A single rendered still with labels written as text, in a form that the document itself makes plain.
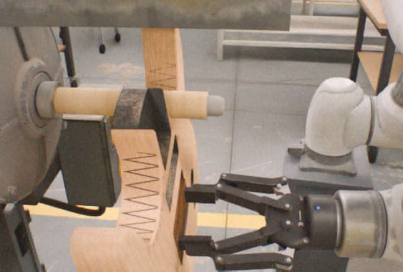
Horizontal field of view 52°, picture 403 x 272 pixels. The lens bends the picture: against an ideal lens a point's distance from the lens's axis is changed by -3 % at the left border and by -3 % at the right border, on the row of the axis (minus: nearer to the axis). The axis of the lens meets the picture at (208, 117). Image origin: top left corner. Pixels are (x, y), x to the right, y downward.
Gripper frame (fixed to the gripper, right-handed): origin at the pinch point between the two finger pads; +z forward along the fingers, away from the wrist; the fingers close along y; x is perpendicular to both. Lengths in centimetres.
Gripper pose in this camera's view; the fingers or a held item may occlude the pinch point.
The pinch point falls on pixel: (184, 217)
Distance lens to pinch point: 59.6
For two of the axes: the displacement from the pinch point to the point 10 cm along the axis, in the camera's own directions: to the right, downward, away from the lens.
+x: -0.4, -6.9, -7.2
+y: 0.7, -7.2, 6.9
